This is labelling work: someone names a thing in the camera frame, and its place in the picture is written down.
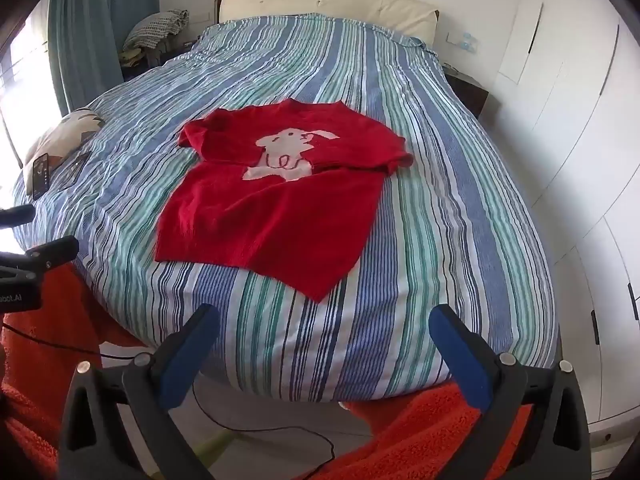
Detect patterned beige pillow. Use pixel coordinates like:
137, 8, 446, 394
22, 108, 106, 176

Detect grey folded knit blanket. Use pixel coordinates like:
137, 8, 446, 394
122, 9, 191, 68

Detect bright window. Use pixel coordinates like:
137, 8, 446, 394
0, 15, 61, 196

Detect black smartphone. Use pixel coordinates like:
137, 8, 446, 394
31, 154, 52, 200

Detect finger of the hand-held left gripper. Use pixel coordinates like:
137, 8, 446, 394
0, 204, 37, 232
22, 236, 81, 273

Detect wall socket with blue plugs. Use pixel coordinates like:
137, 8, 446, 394
447, 32, 481, 54

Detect white wardrobe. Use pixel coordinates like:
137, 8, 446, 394
480, 0, 640, 461

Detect red sweater with white dog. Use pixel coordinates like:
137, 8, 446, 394
154, 99, 415, 304

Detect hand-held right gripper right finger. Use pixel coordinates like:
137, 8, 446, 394
428, 304, 594, 480

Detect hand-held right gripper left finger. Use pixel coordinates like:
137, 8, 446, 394
57, 304, 220, 480

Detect dark wooden nightstand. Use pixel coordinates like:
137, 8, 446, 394
442, 65, 490, 121

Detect blue green striped bed cover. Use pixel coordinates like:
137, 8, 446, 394
12, 12, 561, 403

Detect black cable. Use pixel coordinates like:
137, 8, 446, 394
0, 322, 336, 468

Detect orange fleece pants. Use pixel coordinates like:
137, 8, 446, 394
0, 260, 533, 480

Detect teal curtain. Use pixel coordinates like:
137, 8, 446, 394
47, 0, 163, 117

